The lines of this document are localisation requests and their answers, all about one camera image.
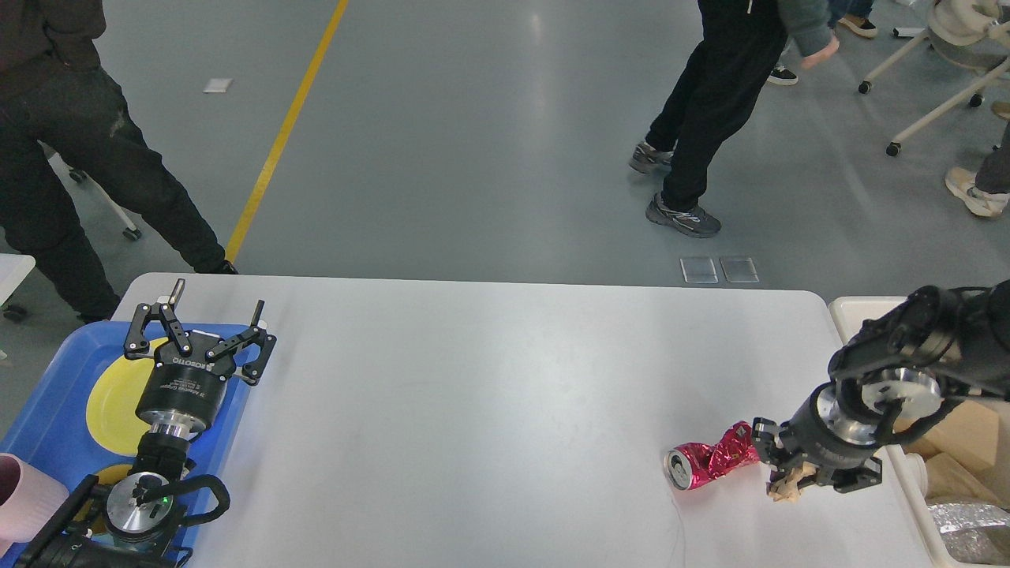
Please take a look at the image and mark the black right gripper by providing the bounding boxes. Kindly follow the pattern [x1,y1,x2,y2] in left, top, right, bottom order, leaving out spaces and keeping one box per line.
[751,383,897,494]

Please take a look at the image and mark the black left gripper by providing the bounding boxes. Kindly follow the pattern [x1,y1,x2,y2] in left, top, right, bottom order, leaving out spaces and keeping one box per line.
[123,279,275,432]

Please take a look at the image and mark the brown paper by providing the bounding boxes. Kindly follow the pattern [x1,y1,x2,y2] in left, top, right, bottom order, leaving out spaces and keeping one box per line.
[768,461,817,503]

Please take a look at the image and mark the yellow plate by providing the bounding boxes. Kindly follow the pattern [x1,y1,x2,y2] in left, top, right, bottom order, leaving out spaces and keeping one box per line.
[85,338,207,457]

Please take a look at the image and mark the brown paper bag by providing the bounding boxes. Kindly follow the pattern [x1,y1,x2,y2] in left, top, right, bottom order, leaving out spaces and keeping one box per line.
[901,400,1009,507]

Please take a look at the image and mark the foil tray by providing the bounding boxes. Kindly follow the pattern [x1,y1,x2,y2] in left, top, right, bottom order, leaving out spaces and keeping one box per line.
[927,501,1009,566]

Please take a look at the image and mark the pink ribbed mug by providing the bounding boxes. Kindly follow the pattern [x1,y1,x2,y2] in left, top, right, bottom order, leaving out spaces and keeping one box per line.
[1,453,69,555]

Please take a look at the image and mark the white paper cup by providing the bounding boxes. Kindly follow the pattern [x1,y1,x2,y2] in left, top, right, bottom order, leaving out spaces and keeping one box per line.
[904,453,930,499]

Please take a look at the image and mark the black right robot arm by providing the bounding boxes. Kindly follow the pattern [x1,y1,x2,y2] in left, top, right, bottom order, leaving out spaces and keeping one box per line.
[753,282,1009,500]

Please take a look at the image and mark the beige plastic bin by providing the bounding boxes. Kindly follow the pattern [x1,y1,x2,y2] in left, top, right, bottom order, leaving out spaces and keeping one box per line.
[829,297,1010,567]

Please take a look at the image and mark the crushed red can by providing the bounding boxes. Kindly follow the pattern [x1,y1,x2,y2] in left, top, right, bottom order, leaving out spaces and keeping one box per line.
[664,421,760,491]

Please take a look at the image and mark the grey chair at left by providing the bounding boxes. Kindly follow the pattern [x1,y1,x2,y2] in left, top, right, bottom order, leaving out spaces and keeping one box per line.
[60,158,142,241]

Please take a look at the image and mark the blue plastic tray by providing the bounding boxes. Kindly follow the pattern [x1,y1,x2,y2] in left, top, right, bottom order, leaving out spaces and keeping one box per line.
[0,321,263,568]

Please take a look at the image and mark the white side table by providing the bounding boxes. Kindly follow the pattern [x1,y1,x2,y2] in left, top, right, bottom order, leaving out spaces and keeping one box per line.
[1,254,36,323]

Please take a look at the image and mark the floor outlet plate right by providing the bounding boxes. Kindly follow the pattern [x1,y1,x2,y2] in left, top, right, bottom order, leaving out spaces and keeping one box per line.
[719,256,761,284]

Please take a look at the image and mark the floor outlet plate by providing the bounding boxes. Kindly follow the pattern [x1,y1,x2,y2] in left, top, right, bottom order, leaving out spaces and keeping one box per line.
[719,256,761,284]
[679,256,720,285]

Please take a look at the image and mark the floor outlet plate left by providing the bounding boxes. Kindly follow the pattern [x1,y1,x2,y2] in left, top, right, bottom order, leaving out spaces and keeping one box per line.
[679,256,720,285]

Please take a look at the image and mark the person in beige sneakers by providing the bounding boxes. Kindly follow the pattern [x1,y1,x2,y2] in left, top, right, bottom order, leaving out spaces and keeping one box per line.
[945,101,1009,217]

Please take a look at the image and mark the person in black trousers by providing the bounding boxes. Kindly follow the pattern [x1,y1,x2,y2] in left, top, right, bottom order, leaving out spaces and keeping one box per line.
[629,1,838,238]

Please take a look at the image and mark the person in blue jeans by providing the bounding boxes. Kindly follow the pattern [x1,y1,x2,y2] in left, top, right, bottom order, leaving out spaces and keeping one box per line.
[767,39,799,86]

